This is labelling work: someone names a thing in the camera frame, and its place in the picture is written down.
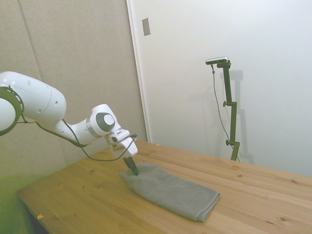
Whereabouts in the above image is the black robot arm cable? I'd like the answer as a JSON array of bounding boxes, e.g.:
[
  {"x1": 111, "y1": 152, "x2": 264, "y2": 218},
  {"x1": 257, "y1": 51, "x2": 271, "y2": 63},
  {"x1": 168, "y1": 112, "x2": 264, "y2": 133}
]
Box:
[{"x1": 17, "y1": 114, "x2": 138, "y2": 162}]

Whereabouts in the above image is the white door frame trim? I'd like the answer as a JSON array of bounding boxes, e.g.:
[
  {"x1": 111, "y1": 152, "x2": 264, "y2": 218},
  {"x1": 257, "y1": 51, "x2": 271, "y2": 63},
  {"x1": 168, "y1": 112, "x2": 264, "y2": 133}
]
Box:
[{"x1": 126, "y1": 0, "x2": 152, "y2": 143}]

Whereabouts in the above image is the grey wall switch plate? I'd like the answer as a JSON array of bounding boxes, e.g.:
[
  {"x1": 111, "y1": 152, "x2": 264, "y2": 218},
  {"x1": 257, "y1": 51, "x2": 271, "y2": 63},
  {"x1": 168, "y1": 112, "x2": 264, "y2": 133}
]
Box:
[{"x1": 141, "y1": 17, "x2": 152, "y2": 37}]

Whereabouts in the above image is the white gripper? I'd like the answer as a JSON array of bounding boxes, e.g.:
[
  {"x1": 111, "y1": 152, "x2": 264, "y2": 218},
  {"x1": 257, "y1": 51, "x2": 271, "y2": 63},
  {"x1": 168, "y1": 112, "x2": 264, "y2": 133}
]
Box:
[{"x1": 105, "y1": 130, "x2": 140, "y2": 176}]

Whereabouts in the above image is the silver camera on stand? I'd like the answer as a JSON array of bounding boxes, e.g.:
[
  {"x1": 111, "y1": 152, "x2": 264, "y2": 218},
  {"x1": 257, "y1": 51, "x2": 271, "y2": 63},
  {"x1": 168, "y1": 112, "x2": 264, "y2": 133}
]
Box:
[{"x1": 205, "y1": 56, "x2": 230, "y2": 65}]

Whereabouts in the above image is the dark green camera stand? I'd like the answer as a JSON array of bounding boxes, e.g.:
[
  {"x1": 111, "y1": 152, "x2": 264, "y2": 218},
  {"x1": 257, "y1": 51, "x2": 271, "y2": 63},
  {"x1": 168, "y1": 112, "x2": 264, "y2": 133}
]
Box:
[{"x1": 215, "y1": 60, "x2": 241, "y2": 161}]

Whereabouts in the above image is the grey terry towel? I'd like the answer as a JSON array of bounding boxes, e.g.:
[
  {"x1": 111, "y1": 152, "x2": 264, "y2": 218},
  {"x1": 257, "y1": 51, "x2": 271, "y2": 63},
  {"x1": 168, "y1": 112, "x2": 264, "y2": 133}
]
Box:
[{"x1": 118, "y1": 162, "x2": 221, "y2": 223}]

